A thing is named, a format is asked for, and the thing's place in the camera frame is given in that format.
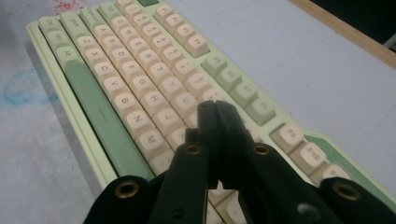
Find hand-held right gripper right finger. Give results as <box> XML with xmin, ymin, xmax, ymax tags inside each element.
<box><xmin>215</xmin><ymin>100</ymin><xmax>255</xmax><ymax>190</ymax></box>

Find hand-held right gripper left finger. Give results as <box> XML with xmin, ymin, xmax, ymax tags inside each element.
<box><xmin>185</xmin><ymin>100</ymin><xmax>222</xmax><ymax>190</ymax></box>

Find green and cream keyboard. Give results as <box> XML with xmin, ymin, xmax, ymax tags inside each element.
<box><xmin>26</xmin><ymin>0</ymin><xmax>396</xmax><ymax>224</ymax></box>

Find wooden table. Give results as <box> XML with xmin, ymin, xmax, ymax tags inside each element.
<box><xmin>288</xmin><ymin>0</ymin><xmax>396</xmax><ymax>70</ymax></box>

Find scattered red crumbs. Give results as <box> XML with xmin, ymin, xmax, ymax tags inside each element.
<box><xmin>50</xmin><ymin>0</ymin><xmax>85</xmax><ymax>15</ymax></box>

